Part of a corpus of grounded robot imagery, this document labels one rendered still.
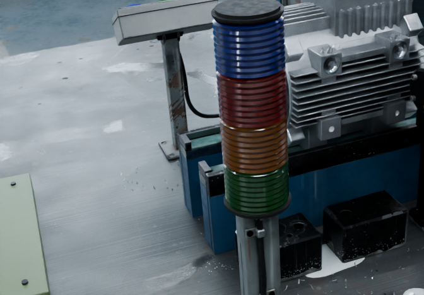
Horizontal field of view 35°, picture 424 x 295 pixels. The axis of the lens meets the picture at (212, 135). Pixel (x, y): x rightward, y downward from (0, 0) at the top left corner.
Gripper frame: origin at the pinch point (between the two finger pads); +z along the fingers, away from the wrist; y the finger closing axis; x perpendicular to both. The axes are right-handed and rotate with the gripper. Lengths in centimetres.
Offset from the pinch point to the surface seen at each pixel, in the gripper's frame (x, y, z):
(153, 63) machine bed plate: 18, 65, 26
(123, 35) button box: 18.6, 16.6, -2.3
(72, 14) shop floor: 41, 408, 105
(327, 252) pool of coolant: 15.6, -19.3, 27.3
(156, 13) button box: 12.3, 17.6, -1.2
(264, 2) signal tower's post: 7.5, -35.8, -16.1
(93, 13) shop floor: 29, 400, 112
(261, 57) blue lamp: 10.7, -38.9, -14.0
